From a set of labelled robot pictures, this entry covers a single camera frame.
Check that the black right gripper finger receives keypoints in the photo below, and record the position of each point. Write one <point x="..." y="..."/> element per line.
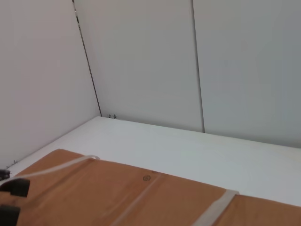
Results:
<point x="16" y="187"/>
<point x="8" y="215"/>

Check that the brown cardboard box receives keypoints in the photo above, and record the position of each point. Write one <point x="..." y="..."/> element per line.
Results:
<point x="164" y="202"/>

